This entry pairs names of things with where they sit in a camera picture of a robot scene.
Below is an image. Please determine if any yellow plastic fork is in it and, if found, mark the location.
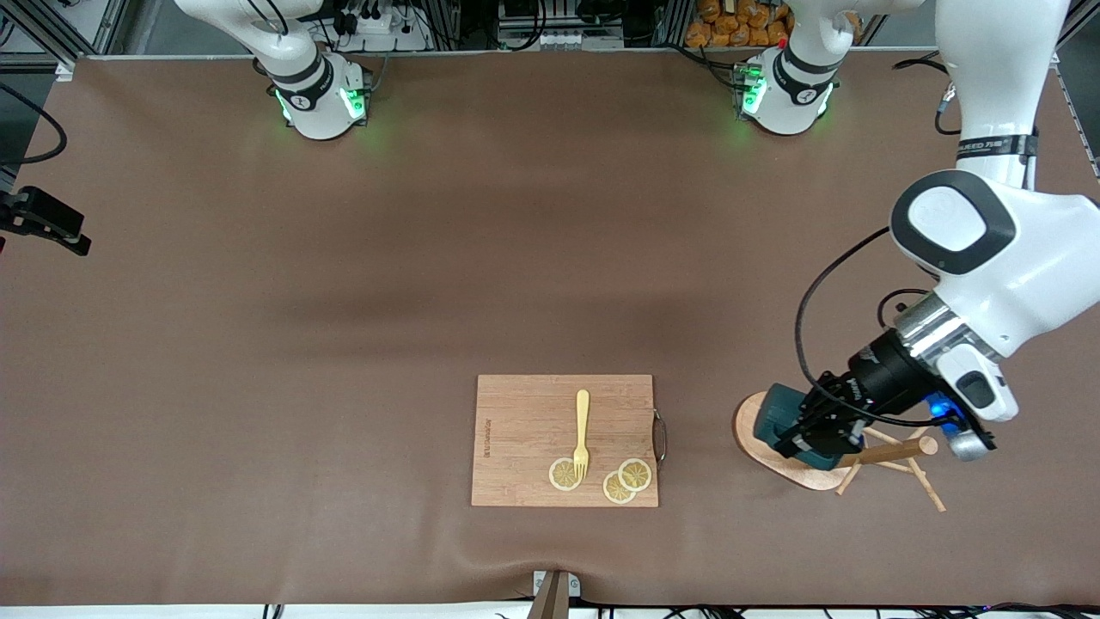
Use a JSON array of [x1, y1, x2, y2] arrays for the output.
[[572, 389, 592, 481]]

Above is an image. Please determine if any brown table mat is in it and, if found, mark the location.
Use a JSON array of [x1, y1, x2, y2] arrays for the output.
[[0, 47, 1100, 607]]

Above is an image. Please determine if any orange snack packet pile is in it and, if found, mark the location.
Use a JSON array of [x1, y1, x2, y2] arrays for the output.
[[685, 0, 796, 48]]

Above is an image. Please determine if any white power strip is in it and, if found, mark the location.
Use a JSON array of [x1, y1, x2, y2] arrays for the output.
[[327, 0, 431, 52]]

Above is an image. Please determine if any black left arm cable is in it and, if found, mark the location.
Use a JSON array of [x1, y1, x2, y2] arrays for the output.
[[795, 225, 946, 431]]

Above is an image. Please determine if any wooden mug tree rack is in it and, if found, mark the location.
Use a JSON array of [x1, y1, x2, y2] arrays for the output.
[[733, 391, 950, 514]]

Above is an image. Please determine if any wooden cutting board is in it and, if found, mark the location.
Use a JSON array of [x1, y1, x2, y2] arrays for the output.
[[471, 374, 667, 508]]

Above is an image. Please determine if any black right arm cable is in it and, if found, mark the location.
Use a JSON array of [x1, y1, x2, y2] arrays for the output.
[[0, 82, 69, 164]]

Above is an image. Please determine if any dark green mug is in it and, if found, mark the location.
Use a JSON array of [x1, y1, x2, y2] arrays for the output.
[[754, 383, 847, 471]]

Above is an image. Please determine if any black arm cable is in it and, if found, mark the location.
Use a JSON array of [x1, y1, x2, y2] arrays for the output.
[[795, 225, 946, 431], [0, 82, 69, 164]]

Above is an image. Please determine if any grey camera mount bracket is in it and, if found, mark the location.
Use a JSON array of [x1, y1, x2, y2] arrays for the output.
[[526, 569, 583, 619]]

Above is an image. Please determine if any aluminium frame post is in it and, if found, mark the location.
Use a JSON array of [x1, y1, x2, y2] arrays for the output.
[[0, 0, 130, 83]]

